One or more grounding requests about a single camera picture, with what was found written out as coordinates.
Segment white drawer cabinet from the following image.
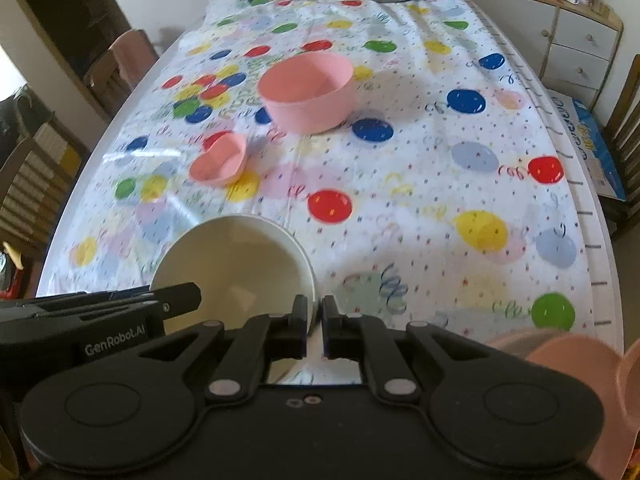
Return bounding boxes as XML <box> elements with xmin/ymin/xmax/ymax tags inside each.
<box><xmin>470</xmin><ymin>0</ymin><xmax>626</xmax><ymax>111</ymax></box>

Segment pink heart-shaped dish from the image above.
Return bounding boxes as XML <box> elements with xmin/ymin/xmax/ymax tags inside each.
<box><xmin>189</xmin><ymin>132</ymin><xmax>248</xmax><ymax>186</ymax></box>

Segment dark wooden bookshelf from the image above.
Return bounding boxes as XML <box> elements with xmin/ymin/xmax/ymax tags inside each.
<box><xmin>10</xmin><ymin>0</ymin><xmax>136</xmax><ymax>106</ymax></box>

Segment pink mouse-shaped plate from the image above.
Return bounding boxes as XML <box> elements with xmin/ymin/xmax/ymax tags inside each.
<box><xmin>487</xmin><ymin>327</ymin><xmax>640</xmax><ymax>480</ymax></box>

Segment wooden chair with black seat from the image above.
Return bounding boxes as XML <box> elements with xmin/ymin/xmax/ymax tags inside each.
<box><xmin>0</xmin><ymin>120</ymin><xmax>86</xmax><ymax>261</ymax></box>

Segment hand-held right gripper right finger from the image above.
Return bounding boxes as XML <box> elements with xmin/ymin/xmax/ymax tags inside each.
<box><xmin>322</xmin><ymin>295</ymin><xmax>501</xmax><ymax>402</ymax></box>

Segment wooden chair with blue box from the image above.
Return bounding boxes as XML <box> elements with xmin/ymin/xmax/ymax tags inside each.
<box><xmin>602</xmin><ymin>55</ymin><xmax>640</xmax><ymax>241</ymax></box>

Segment balloon-printed tablecloth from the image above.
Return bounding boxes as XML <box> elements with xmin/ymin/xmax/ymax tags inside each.
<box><xmin>37</xmin><ymin>0</ymin><xmax>616</xmax><ymax>386</ymax></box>

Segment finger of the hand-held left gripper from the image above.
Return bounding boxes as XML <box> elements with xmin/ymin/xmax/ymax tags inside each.
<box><xmin>0</xmin><ymin>282</ymin><xmax>203</xmax><ymax>318</ymax></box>

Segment cream round bowl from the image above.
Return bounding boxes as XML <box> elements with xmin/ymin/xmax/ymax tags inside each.
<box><xmin>149</xmin><ymin>214</ymin><xmax>319</xmax><ymax>341</ymax></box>

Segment wooden chair with towel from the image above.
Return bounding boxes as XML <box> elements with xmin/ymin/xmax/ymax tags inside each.
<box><xmin>82</xmin><ymin>35</ymin><xmax>161</xmax><ymax>121</ymax></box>

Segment blue and white flat box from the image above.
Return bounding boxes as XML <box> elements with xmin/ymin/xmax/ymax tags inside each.
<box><xmin>547</xmin><ymin>90</ymin><xmax>628</xmax><ymax>203</ymax></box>

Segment pink round bowl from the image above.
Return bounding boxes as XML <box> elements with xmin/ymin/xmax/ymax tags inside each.
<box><xmin>257</xmin><ymin>53</ymin><xmax>357</xmax><ymax>135</ymax></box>

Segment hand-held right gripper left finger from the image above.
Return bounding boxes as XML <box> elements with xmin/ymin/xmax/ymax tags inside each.
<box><xmin>137</xmin><ymin>294</ymin><xmax>309</xmax><ymax>403</ymax></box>

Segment pink towel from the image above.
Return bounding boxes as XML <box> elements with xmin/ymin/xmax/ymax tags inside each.
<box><xmin>109</xmin><ymin>29</ymin><xmax>160</xmax><ymax>91</ymax></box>

